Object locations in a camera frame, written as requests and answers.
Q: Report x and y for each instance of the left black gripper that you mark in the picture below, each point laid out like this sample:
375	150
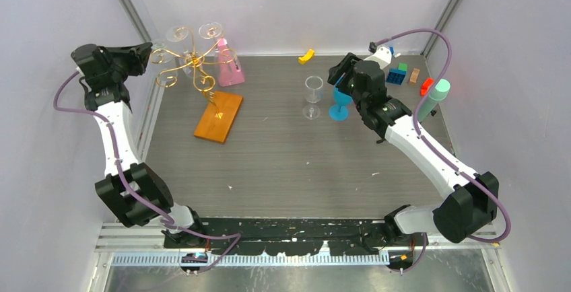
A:
137	56

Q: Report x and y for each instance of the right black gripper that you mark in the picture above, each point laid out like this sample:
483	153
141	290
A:
345	66

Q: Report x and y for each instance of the clear wine glass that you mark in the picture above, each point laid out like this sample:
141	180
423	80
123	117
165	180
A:
181	42
160	54
211	31
313	93

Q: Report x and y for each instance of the blue wine glass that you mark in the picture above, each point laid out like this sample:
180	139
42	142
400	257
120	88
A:
339	111

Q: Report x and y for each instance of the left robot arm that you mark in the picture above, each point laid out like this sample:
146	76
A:
116	147

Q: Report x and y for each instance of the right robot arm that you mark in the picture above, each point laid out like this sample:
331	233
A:
469	197

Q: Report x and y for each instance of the clear wine glass top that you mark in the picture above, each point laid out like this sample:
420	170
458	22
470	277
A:
211	31

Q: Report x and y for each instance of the orange wooden rack base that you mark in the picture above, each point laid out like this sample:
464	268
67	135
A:
218	117

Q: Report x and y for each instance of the yellow toy piece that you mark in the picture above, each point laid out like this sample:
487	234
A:
306	57

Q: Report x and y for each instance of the blue studded toy block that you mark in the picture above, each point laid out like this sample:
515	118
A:
396	76

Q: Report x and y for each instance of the tan wooden block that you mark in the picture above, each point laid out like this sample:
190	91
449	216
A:
414	76

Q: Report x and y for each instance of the red toy piece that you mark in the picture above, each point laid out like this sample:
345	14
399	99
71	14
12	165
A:
425	86

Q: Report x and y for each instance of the mint green cylinder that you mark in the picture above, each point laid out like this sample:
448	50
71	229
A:
438	94

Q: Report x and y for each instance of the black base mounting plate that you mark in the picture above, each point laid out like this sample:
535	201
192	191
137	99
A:
292	237

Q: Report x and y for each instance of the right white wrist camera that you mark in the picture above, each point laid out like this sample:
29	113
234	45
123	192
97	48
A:
380	54

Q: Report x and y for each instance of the gold wire glass rack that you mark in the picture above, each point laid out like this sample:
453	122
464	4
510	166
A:
202	81

